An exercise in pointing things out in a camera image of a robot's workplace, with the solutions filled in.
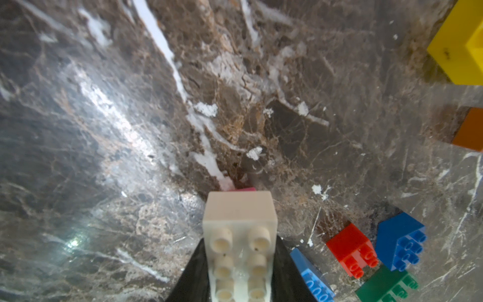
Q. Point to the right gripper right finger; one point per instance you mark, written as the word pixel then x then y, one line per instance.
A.
pixel 287 282

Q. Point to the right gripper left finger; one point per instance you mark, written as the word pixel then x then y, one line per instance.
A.
pixel 194 283

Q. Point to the white lego brick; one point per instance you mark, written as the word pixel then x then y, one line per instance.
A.
pixel 240 232

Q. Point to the pink lego brick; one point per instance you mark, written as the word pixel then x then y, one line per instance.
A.
pixel 244 189

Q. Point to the small blue lego brick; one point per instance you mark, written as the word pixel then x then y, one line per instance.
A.
pixel 400 242

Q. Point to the yellow lego brick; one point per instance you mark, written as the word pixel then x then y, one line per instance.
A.
pixel 457 46

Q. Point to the long blue lego brick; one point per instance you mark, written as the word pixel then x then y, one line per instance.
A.
pixel 316 283

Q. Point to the red lego brick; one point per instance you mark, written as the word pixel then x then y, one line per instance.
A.
pixel 353 251

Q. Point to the green lego brick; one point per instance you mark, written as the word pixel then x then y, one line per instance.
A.
pixel 386 285

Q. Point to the orange lego brick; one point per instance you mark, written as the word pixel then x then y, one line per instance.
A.
pixel 469 134

